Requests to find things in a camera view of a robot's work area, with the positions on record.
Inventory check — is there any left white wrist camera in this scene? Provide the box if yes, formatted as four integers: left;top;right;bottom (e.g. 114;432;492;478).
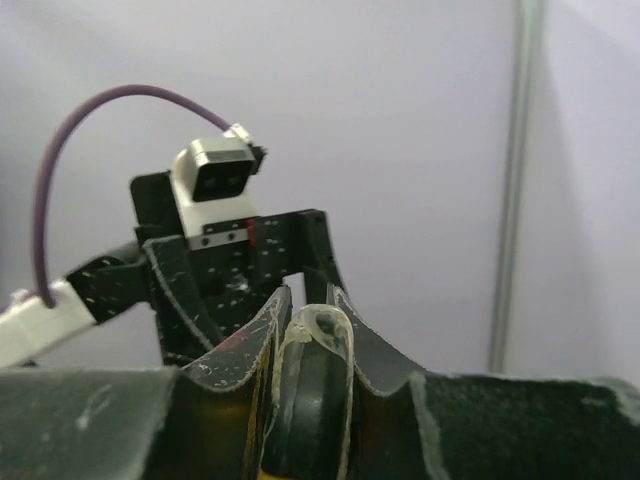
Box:
169;123;263;250

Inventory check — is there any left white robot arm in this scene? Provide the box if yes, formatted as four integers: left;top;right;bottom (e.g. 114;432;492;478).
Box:
1;172;342;366

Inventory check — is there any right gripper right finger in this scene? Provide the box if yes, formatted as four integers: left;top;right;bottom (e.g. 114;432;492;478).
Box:
326;285;440;479

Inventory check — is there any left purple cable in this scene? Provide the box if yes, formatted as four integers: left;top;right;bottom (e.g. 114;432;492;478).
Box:
0;84;236;321

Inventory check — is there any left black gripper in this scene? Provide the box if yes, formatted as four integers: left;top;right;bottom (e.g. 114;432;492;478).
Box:
130;173;356;363

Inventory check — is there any yellow utility knife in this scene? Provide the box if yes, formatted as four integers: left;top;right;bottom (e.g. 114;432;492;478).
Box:
255;304;355;479

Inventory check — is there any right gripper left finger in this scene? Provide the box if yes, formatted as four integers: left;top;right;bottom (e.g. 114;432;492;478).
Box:
144;285;292;479

